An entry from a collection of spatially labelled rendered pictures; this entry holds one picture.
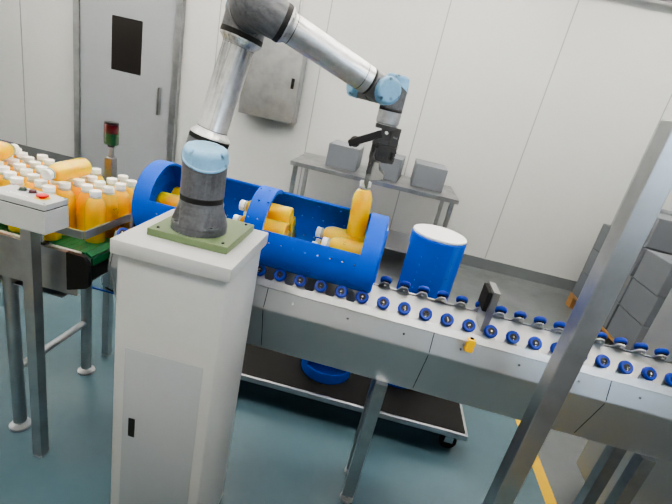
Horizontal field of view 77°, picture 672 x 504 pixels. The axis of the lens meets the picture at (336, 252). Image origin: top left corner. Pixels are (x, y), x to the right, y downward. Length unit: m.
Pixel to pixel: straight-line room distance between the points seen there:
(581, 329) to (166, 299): 1.10
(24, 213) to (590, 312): 1.66
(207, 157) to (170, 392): 0.67
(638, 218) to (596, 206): 4.15
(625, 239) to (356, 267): 0.74
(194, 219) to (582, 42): 4.50
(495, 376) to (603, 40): 4.11
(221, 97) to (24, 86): 5.37
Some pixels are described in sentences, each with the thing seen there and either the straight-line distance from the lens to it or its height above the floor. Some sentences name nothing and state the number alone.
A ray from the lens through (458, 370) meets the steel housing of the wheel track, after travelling 1.60.
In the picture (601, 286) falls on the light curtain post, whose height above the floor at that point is 1.29.
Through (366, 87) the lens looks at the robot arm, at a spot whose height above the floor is 1.63.
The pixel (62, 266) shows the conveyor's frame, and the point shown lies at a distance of 1.77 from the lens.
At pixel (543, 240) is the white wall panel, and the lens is 5.32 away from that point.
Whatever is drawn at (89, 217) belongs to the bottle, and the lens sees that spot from 1.77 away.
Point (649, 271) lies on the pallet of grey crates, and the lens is 4.21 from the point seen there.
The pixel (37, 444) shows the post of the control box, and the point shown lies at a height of 0.07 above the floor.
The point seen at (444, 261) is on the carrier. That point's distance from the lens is 2.16.
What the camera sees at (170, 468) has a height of 0.43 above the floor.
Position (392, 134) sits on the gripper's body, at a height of 1.51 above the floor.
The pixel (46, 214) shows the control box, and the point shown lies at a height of 1.07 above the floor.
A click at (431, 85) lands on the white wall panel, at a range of 4.85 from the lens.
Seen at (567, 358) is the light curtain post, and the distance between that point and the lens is 1.35.
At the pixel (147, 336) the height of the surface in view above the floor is 0.88.
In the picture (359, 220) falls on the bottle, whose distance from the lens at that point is 1.47.
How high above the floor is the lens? 1.61
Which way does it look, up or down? 21 degrees down
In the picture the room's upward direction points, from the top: 13 degrees clockwise
